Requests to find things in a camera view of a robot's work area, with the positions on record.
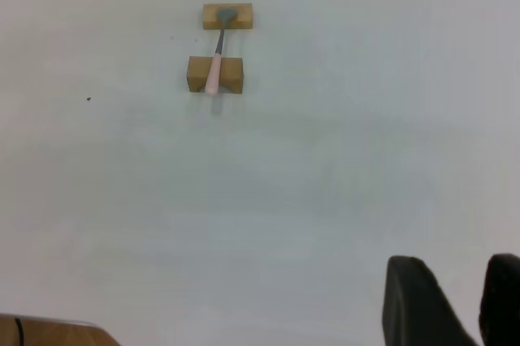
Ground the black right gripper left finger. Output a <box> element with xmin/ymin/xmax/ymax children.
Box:
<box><xmin>382</xmin><ymin>255</ymin><xmax>481</xmax><ymax>346</ymax></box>

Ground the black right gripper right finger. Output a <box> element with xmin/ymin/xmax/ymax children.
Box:
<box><xmin>480</xmin><ymin>253</ymin><xmax>520</xmax><ymax>346</ymax></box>

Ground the pink handled metal spoon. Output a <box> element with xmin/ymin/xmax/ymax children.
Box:
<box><xmin>204</xmin><ymin>7</ymin><xmax>239</xmax><ymax>97</ymax></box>

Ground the arched wooden block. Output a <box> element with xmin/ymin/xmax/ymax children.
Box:
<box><xmin>185</xmin><ymin>55</ymin><xmax>245</xmax><ymax>95</ymax></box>

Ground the rectangular wooden block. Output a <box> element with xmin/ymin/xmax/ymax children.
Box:
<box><xmin>202</xmin><ymin>2</ymin><xmax>254</xmax><ymax>31</ymax></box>

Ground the thin black cable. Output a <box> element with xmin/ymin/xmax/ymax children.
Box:
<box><xmin>14</xmin><ymin>316</ymin><xmax>26</xmax><ymax>346</ymax></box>

